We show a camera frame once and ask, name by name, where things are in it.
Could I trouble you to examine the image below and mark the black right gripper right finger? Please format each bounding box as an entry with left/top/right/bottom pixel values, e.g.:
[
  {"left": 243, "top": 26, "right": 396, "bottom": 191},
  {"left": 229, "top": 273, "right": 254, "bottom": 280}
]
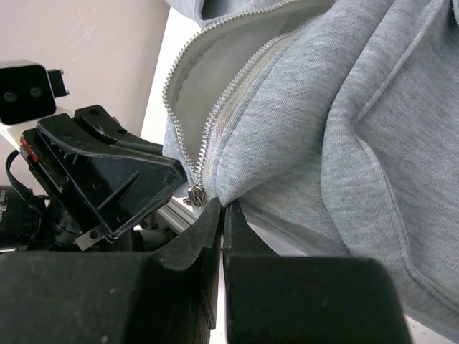
[{"left": 223, "top": 201, "right": 412, "bottom": 343}]

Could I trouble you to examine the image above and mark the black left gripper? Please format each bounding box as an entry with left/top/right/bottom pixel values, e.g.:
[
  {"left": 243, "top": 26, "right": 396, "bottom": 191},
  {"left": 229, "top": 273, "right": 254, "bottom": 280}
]
[{"left": 1, "top": 105, "right": 186, "bottom": 251}]

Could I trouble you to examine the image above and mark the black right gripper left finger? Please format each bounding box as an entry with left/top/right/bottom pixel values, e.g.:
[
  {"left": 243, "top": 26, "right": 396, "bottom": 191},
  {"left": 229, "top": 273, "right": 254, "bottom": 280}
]
[{"left": 1, "top": 199, "right": 222, "bottom": 343}]

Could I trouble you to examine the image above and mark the grey zip-up jacket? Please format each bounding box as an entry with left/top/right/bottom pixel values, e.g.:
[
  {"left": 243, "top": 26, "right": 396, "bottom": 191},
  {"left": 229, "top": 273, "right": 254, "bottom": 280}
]
[{"left": 163, "top": 1, "right": 458, "bottom": 340}]

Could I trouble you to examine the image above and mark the aluminium table edge rail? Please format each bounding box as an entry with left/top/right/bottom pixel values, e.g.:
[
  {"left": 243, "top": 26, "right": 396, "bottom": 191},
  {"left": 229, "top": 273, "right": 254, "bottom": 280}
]
[{"left": 155, "top": 198, "right": 196, "bottom": 234}]

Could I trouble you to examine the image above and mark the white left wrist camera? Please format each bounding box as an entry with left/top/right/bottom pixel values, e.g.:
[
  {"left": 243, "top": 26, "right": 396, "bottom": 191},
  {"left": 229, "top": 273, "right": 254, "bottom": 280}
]
[{"left": 1, "top": 60, "right": 69, "bottom": 126}]

